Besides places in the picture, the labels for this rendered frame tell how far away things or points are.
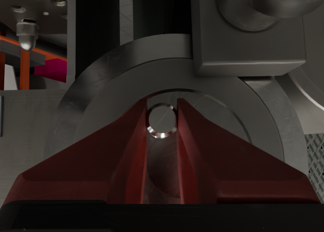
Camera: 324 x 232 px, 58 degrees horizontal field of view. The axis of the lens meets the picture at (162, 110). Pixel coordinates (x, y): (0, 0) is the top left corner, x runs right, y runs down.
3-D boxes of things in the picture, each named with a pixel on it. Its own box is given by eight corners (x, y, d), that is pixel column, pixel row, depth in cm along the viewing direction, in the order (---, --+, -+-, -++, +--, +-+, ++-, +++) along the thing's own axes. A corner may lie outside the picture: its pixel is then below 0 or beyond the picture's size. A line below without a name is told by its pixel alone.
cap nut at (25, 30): (33, 20, 48) (33, 47, 48) (42, 29, 52) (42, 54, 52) (11, 21, 48) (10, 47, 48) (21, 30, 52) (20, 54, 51)
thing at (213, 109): (144, 273, 14) (77, 128, 14) (145, 257, 16) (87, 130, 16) (284, 198, 14) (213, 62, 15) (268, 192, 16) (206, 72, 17)
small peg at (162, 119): (155, 95, 12) (186, 113, 12) (155, 105, 15) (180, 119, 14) (138, 126, 12) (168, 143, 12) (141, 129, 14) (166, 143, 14)
